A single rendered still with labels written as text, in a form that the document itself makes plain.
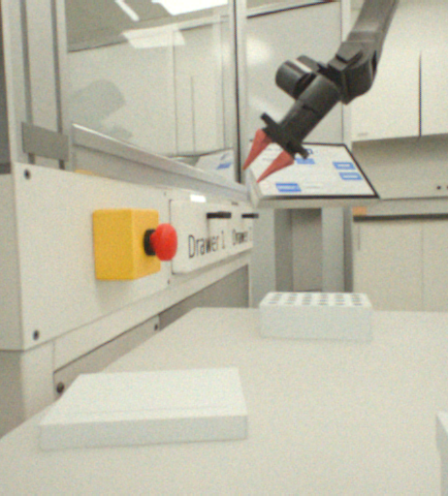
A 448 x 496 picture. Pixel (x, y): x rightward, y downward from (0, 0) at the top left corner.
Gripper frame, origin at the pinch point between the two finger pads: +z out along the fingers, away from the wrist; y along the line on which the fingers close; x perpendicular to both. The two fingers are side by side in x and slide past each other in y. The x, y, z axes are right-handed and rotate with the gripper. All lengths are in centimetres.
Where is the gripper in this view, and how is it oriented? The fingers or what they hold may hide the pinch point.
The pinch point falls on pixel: (252, 172)
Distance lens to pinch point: 80.9
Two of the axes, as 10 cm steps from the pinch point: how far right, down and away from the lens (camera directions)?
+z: -6.6, 7.2, 2.2
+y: -7.0, -7.0, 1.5
